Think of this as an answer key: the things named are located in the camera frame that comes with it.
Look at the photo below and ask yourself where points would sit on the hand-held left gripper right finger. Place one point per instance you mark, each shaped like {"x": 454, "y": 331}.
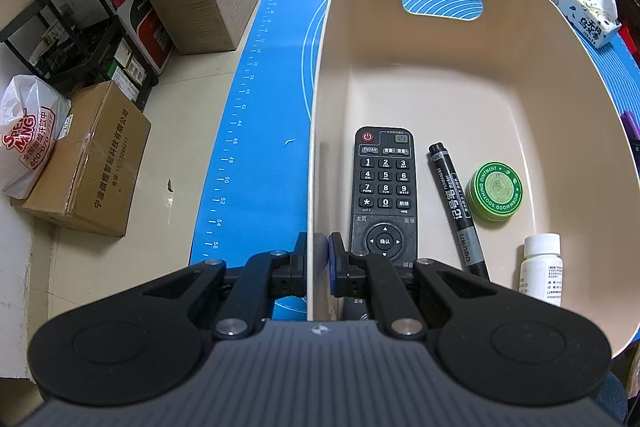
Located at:
{"x": 337, "y": 267}

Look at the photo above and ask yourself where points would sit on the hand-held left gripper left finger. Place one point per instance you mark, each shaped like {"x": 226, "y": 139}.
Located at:
{"x": 295, "y": 277}

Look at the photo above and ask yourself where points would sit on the black remote control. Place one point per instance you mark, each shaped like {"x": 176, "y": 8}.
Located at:
{"x": 385, "y": 187}

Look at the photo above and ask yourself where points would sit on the black marker pen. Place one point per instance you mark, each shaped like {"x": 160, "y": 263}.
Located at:
{"x": 452, "y": 202}

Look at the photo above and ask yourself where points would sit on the green round ointment tin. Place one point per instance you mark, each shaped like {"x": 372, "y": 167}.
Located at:
{"x": 495, "y": 192}

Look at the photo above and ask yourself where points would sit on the white pill bottle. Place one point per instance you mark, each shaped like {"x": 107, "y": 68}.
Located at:
{"x": 542, "y": 272}

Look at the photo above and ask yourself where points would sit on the beige plastic storage bin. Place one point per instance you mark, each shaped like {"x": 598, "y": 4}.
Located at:
{"x": 450, "y": 82}

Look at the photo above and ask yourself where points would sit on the blue silicone baking mat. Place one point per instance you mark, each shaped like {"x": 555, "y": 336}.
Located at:
{"x": 280, "y": 107}

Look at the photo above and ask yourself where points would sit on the brown cardboard box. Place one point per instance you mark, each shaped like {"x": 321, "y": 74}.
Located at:
{"x": 85, "y": 167}

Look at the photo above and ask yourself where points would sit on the red and white appliance box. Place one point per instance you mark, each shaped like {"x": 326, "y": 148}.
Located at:
{"x": 140, "y": 22}

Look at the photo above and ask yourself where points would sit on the white red printed plastic bag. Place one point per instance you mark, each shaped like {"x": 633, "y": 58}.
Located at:
{"x": 30, "y": 132}

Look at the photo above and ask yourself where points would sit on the person's denim leg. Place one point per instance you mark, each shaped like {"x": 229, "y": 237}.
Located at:
{"x": 612, "y": 399}

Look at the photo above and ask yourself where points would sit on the purple and orange toy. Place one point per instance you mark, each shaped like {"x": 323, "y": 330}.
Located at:
{"x": 632, "y": 132}

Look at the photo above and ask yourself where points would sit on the black metal cart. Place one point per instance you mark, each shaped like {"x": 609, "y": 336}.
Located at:
{"x": 65, "y": 32}

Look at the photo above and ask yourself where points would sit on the printed tissue box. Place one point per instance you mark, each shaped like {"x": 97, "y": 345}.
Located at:
{"x": 585, "y": 7}

